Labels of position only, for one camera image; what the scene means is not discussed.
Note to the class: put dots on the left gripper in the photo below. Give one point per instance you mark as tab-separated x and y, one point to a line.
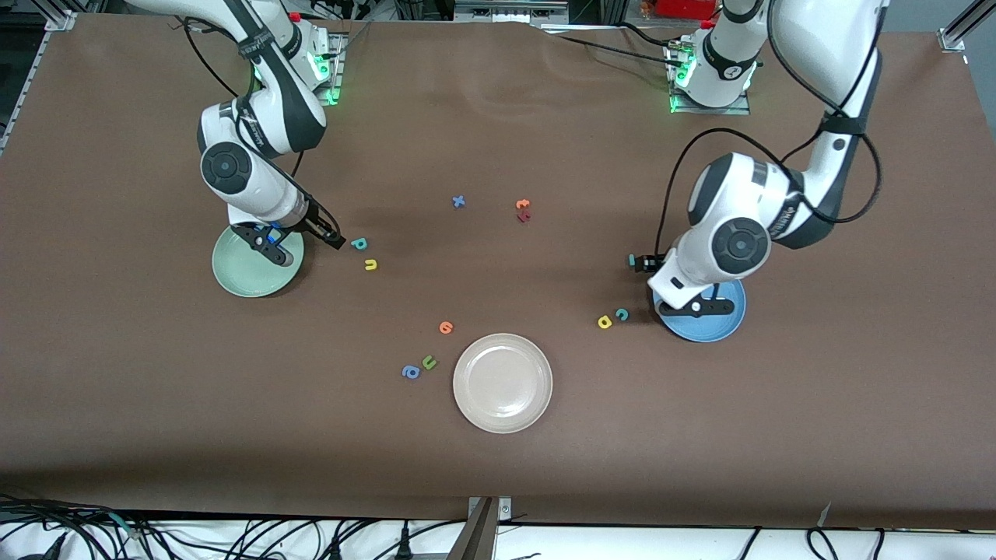
652	262

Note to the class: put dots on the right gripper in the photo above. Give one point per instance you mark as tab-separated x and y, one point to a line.
317	223

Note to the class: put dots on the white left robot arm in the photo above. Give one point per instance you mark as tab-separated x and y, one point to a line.
739	202

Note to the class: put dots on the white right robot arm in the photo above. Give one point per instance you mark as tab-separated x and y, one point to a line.
268	128

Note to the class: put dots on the light green plate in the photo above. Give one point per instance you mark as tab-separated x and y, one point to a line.
257	278

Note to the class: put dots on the blue plate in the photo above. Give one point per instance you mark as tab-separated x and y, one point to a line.
712	328

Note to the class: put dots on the blue letter a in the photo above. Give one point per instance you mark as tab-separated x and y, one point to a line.
410	372

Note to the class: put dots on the green letter u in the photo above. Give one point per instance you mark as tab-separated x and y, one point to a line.
429	363

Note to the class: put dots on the beige plate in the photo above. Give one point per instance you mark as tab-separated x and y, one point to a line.
503	383

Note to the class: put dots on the red box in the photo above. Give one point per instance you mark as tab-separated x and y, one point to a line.
685	8

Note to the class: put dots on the black plug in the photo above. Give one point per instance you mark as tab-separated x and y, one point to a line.
405	540

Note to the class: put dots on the white paper tag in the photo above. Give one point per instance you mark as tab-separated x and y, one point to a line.
825	511

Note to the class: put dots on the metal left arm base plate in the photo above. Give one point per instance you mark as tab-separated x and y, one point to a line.
700	110

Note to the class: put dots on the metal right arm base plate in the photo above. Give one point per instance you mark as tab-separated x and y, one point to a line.
336	66

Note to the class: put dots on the aluminium bracket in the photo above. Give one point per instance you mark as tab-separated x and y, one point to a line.
478	537

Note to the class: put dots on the aluminium frame corner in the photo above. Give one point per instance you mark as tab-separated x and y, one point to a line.
61	19

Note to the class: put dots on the aluminium frame profile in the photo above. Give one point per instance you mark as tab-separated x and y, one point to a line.
953	35

